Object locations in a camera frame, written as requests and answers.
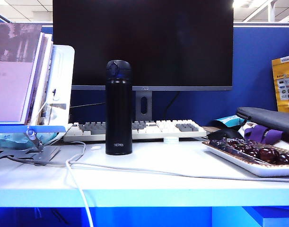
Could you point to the black computer monitor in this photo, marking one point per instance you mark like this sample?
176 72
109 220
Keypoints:
156 42

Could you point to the blue cabinet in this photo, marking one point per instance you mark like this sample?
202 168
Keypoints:
265 217

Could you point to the grey monitor stand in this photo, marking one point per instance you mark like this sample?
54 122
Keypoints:
138 111

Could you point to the pink cover book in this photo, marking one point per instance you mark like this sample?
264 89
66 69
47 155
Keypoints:
13 82

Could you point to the small dark red cherry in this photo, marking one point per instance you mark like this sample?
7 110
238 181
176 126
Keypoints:
248 148

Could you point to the black fabric bag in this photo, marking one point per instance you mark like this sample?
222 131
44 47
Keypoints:
269 119

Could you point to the yellow printed package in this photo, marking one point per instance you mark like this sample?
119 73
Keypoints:
285 82

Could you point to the teal plastic packet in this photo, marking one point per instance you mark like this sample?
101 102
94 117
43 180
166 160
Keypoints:
6 142

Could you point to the small white eraser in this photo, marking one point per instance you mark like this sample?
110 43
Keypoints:
95 148

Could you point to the blue and white pouch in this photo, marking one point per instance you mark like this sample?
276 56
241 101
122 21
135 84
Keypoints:
229 121

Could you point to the white and grey keyboard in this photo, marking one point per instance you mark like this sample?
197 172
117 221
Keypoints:
158 128

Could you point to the large dark red cherry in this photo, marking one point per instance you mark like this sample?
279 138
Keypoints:
268 154

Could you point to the black thermos flask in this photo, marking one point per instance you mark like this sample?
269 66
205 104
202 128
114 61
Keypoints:
118 113

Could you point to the white rectangular tray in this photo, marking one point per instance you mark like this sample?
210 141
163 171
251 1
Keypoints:
251 166

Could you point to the blue office partition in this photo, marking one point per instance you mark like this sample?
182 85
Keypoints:
253 71

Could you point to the metal book stand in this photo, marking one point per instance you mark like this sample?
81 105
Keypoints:
26 128

